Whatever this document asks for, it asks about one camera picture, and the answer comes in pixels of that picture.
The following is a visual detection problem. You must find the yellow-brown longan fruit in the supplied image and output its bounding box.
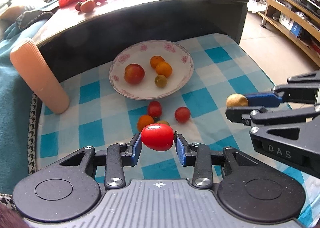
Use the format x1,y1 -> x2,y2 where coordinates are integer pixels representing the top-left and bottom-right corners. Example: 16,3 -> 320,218
226,93 -> 248,108

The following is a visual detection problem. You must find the red cherry tomato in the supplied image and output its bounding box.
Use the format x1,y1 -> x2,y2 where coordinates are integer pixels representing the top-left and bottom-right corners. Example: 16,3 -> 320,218
140,123 -> 174,152
147,101 -> 162,118
175,107 -> 191,123

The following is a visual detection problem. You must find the large red tomato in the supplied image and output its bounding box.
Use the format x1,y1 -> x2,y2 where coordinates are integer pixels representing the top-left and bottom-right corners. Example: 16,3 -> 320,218
124,64 -> 145,85

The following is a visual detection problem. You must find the small orange mandarin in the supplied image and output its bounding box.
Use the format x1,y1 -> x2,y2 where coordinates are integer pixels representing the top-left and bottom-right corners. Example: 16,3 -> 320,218
150,56 -> 165,69

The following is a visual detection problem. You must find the orange mandarin on cloth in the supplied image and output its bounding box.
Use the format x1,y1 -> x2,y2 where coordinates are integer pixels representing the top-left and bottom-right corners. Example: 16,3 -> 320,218
137,115 -> 155,132

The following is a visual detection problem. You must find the blue checkered cloth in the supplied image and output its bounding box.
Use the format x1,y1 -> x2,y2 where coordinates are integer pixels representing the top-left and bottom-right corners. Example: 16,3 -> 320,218
36,34 -> 319,227

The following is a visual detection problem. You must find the wooden tv shelf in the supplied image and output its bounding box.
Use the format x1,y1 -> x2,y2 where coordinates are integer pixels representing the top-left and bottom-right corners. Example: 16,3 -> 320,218
252,0 -> 319,65

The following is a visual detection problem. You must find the green-yellow small fruit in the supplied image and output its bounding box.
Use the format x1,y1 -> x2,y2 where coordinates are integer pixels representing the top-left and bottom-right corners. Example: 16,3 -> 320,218
155,75 -> 168,88

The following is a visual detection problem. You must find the white floral plate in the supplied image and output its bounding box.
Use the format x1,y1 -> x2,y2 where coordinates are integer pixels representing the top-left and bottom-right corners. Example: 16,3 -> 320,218
109,40 -> 194,100

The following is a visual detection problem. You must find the peach ribbed cup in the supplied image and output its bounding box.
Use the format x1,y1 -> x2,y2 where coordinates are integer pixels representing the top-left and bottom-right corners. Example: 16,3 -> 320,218
10,38 -> 69,114

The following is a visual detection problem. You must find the teal blanket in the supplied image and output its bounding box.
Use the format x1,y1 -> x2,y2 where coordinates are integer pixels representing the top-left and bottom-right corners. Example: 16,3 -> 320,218
1,18 -> 47,194

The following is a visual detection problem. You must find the dark coffee table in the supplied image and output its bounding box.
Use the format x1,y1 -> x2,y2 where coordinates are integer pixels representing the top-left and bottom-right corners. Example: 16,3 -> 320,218
33,0 -> 249,81

